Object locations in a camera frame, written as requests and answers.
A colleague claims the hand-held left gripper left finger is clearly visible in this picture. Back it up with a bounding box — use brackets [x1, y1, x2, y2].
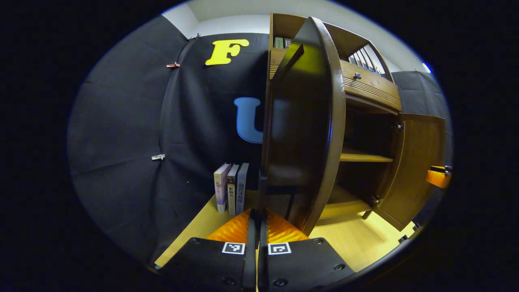
[156, 209, 257, 292]

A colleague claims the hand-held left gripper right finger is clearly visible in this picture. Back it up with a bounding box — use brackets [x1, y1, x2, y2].
[259, 209, 355, 292]

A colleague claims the wooden cabinet door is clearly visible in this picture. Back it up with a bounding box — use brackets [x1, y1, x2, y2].
[259, 16, 346, 236]
[372, 113, 447, 232]

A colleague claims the wooden double-door shoe cabinet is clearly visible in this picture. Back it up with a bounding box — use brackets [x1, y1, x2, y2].
[268, 13, 403, 221]

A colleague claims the white and dark book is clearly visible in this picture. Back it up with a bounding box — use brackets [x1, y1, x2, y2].
[227, 164, 240, 216]

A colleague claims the grey-blue book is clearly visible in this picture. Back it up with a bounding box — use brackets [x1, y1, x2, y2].
[236, 162, 250, 215]

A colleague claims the lilac book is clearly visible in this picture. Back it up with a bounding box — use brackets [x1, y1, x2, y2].
[213, 163, 231, 214]

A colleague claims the wooden drawer with black knob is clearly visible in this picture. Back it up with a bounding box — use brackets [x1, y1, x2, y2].
[269, 48, 402, 112]

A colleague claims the black backdrop cloth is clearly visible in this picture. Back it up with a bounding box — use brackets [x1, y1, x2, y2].
[67, 15, 453, 265]

